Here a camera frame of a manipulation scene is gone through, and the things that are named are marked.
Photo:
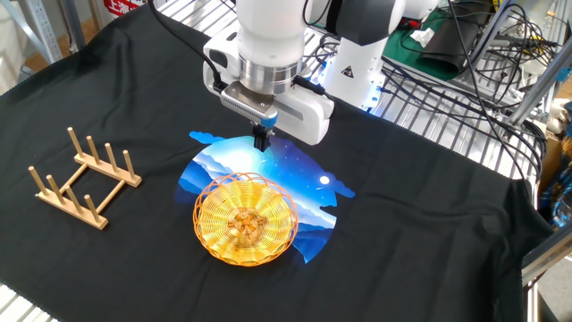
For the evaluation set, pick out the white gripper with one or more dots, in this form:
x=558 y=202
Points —
x=308 y=116

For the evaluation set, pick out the orange woven basket dish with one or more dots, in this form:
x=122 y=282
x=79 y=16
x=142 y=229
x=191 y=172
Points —
x=246 y=219

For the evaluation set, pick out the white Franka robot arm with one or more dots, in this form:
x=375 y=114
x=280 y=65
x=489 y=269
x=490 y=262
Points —
x=268 y=36

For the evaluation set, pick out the wooden peg dish rack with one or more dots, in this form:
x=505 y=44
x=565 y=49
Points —
x=71 y=208

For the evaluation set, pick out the green mat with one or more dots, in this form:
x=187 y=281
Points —
x=402 y=56

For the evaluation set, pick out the white crumpled paper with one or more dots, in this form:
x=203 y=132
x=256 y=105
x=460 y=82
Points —
x=422 y=36

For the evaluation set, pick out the black cloth with blue print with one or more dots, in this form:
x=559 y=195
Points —
x=134 y=277

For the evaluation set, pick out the red sign with white text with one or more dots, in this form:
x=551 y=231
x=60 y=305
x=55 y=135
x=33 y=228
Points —
x=120 y=6

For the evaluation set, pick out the black rolled pouch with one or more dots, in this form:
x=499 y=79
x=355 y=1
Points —
x=447 y=49

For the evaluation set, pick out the brown cardboard box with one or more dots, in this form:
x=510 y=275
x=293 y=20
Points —
x=552 y=156

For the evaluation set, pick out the white rounded object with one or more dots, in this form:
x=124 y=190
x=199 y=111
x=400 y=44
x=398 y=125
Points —
x=558 y=121

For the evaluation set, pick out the blue patterned bag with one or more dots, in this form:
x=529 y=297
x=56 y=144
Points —
x=563 y=201

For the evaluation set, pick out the silver gripper-mounted camera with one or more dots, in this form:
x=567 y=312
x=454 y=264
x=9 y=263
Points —
x=243 y=103

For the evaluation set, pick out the dark steel post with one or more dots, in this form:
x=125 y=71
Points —
x=73 y=22

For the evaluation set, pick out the grey perforated steel frame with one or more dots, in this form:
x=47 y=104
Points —
x=44 y=31

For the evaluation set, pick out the slanted aluminium extrusion post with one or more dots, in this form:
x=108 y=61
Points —
x=540 y=85

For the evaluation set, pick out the aluminium frame rail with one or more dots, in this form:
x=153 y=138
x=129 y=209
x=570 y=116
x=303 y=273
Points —
x=545 y=259

